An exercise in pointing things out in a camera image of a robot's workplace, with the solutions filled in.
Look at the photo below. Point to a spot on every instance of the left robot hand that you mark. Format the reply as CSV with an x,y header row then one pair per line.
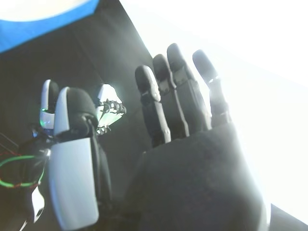
x,y
192,180

